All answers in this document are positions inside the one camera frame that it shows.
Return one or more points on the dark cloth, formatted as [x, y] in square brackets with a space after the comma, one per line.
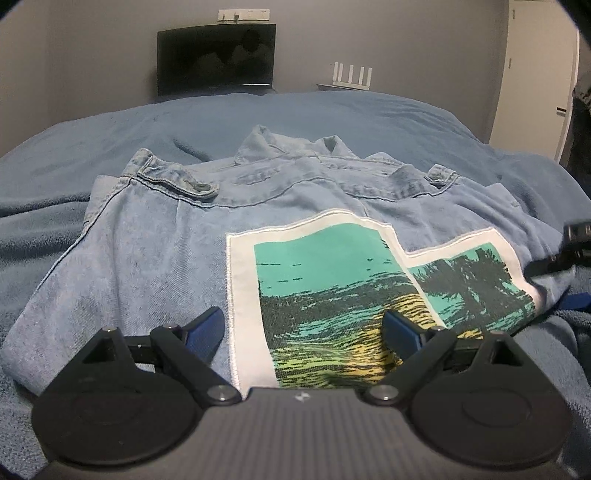
[581, 129]

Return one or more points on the blue denim jacket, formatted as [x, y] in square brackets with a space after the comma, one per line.
[184, 258]

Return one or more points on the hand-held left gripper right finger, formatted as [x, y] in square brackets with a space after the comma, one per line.
[402, 333]

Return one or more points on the white wall hook rail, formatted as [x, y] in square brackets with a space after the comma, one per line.
[243, 15]

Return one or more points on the white small shelf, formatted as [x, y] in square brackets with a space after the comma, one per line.
[346, 87]

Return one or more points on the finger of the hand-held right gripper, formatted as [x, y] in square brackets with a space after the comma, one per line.
[570, 251]
[579, 302]

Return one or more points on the white wardrobe door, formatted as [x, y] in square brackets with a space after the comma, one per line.
[531, 78]

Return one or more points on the blue bed blanket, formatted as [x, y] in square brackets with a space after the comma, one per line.
[69, 138]

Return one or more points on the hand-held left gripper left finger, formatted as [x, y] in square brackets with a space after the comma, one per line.
[203, 333]

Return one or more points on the white router with antennas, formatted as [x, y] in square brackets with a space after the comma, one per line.
[354, 76]

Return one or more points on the black flat screen monitor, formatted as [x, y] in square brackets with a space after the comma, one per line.
[217, 59]

